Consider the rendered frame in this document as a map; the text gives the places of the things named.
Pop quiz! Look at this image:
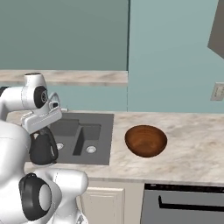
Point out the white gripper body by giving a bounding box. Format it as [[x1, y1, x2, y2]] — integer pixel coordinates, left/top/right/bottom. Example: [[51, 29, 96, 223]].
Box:
[[20, 106, 63, 136]]

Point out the black kettle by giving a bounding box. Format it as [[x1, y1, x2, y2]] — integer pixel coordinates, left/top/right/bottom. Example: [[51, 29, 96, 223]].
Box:
[[29, 126, 60, 166]]

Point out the dark grey double sink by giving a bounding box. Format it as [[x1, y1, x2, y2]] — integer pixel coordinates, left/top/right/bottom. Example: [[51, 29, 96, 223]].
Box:
[[24, 111, 115, 166]]

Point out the brown wooden bowl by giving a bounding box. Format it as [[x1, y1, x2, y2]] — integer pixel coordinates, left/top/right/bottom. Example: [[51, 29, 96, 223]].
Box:
[[124, 124, 168, 158]]

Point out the silver tap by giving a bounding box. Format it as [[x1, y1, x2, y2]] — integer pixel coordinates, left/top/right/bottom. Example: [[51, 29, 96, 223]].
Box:
[[47, 92, 69, 112]]

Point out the cream cupboard door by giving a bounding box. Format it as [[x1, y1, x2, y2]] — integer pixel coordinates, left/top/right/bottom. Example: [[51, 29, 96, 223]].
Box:
[[76, 186, 126, 224]]

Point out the grey dishwasher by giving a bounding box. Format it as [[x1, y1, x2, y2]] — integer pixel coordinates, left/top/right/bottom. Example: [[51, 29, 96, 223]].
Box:
[[139, 183, 224, 224]]

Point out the grey extractor hood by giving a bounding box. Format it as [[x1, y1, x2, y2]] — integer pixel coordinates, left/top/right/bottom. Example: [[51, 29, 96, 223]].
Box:
[[206, 0, 224, 60]]

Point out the marble wall shelf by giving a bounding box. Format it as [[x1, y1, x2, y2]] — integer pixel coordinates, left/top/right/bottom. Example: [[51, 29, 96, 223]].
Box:
[[0, 69, 129, 87]]

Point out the black dishwasher handle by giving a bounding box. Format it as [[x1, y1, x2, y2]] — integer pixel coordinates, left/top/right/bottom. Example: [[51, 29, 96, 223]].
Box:
[[157, 194, 224, 213]]

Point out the grey wall socket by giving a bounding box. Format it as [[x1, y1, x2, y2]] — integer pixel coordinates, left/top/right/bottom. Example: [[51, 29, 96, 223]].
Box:
[[210, 81, 224, 102]]

